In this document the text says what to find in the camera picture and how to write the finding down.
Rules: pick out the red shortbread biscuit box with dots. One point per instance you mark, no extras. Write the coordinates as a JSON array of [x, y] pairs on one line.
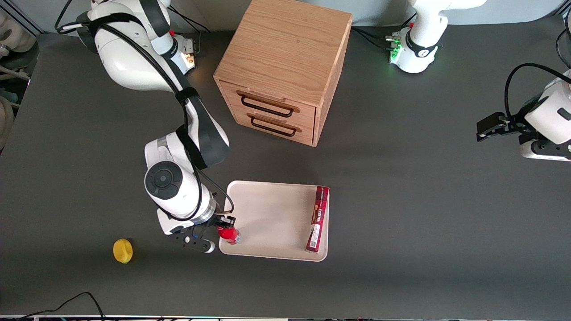
[[317, 218]]

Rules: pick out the white clutter beside table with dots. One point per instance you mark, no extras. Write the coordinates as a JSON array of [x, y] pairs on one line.
[[13, 40]]

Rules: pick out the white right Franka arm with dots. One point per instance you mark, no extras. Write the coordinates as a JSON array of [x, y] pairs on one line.
[[134, 67]]

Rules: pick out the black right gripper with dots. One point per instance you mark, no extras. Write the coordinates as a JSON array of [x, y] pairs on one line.
[[221, 220]]

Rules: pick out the wooden two-drawer cabinet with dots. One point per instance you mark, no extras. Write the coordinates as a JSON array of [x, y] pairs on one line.
[[285, 49]]

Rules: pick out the yellow toy lemon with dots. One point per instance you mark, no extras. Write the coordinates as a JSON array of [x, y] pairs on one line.
[[122, 251]]

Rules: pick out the small red coke bottle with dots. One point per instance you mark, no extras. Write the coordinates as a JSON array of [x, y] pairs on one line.
[[229, 235]]

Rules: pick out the white rectangular plastic tray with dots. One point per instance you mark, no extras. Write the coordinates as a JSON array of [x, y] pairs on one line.
[[272, 218]]

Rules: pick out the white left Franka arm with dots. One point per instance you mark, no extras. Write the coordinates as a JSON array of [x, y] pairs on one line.
[[421, 31]]

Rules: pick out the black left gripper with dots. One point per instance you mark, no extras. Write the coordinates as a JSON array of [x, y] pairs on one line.
[[513, 123]]

